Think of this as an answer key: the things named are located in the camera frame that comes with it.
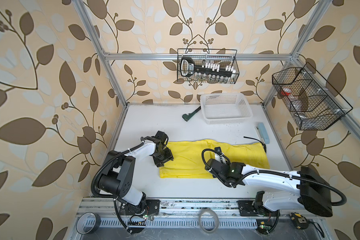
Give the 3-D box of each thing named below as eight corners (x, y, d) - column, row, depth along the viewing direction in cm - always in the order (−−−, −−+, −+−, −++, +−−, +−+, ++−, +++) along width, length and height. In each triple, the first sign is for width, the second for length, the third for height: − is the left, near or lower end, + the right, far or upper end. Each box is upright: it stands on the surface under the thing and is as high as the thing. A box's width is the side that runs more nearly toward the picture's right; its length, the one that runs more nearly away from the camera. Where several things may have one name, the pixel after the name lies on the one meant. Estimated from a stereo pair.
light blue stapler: (260, 143, 99) (263, 140, 95) (254, 126, 108) (256, 122, 105) (268, 143, 99) (270, 140, 95) (260, 126, 108) (263, 122, 105)
